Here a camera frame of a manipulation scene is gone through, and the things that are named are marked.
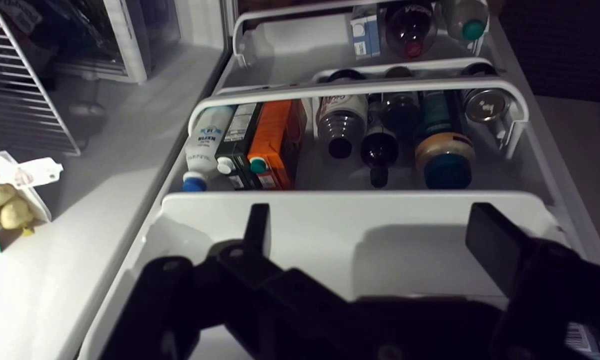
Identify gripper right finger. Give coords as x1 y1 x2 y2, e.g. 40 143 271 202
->
465 202 600 360

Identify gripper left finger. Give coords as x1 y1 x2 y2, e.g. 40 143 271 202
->
100 202 361 360

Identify white fridge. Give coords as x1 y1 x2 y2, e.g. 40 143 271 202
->
0 0 600 360

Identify white fridge door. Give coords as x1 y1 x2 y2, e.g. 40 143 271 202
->
77 0 600 360

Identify clear fridge drawer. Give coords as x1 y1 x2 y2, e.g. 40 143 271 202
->
55 0 181 84

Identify white bottle with blue cap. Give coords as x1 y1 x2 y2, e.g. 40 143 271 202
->
182 106 236 193

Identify dark green carton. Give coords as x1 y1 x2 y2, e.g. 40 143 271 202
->
215 102 263 191

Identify orange carton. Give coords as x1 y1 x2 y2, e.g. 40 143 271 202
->
247 99 308 191

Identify silver can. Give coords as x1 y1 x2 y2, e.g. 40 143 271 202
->
460 62 511 124

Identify clear bottle with white label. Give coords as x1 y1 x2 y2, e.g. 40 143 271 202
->
316 69 370 160

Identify dark glass bottle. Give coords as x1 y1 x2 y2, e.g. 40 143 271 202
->
381 66 421 133
360 95 400 189

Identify bag of yellow produce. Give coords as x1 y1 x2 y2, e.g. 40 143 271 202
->
0 150 65 254

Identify clear bottle with green cap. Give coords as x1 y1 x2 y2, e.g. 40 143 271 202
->
442 0 490 42

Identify blue and white carton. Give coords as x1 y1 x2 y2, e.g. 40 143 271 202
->
350 14 382 61

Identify dark bottle with red cap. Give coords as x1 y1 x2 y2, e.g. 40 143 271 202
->
382 0 438 59

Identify white wire rack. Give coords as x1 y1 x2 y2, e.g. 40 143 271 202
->
0 0 83 157

